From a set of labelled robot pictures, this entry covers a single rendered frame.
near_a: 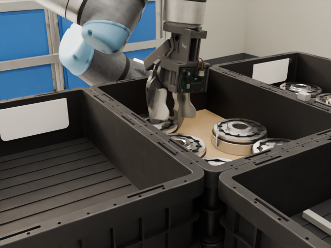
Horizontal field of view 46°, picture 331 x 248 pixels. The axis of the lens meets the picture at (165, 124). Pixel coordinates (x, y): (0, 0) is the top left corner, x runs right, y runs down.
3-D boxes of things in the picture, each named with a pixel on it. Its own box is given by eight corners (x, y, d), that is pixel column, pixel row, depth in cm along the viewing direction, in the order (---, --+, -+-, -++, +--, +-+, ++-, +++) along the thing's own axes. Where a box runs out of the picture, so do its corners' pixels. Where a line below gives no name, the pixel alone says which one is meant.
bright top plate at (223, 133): (202, 127, 77) (203, 124, 76) (242, 117, 81) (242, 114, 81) (236, 147, 69) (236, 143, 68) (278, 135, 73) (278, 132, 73)
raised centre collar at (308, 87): (286, 87, 99) (286, 84, 98) (300, 84, 101) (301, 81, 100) (300, 92, 95) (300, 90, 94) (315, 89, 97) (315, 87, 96)
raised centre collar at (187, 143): (156, 144, 68) (156, 141, 68) (178, 137, 71) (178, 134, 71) (174, 154, 65) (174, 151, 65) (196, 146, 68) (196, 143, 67)
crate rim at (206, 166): (87, 97, 78) (86, 85, 77) (208, 75, 92) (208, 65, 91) (210, 192, 46) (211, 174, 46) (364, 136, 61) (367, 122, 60)
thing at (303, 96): (296, 98, 70) (297, 92, 69) (302, 97, 71) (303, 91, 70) (305, 101, 68) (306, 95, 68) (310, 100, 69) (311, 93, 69)
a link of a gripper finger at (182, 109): (188, 138, 77) (187, 94, 73) (172, 128, 81) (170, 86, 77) (201, 134, 78) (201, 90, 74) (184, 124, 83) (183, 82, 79)
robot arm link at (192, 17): (156, -4, 71) (193, 0, 75) (154, 22, 72) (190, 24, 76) (179, 0, 65) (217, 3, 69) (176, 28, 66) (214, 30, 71)
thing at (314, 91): (271, 87, 100) (271, 85, 100) (300, 82, 104) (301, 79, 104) (300, 99, 92) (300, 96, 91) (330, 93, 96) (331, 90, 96)
